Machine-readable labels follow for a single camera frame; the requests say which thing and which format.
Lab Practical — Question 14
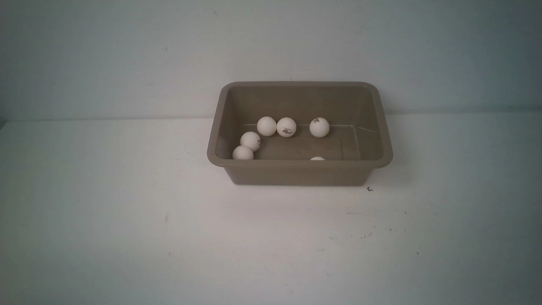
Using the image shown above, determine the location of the plain white ping-pong ball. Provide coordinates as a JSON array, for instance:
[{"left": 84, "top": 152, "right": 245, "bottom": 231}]
[
  {"left": 232, "top": 145, "right": 254, "bottom": 160},
  {"left": 240, "top": 131, "right": 261, "bottom": 152}
]

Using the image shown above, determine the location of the white ping-pong ball lone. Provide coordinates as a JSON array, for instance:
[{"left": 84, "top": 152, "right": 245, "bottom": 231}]
[{"left": 256, "top": 116, "right": 277, "bottom": 137}]

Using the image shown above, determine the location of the white ping-pong ball with logo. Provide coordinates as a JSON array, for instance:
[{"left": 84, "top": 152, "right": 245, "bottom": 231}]
[{"left": 276, "top": 117, "right": 297, "bottom": 138}]

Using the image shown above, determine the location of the tan plastic storage bin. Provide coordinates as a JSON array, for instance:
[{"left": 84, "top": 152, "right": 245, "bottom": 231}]
[{"left": 207, "top": 81, "right": 393, "bottom": 186}]

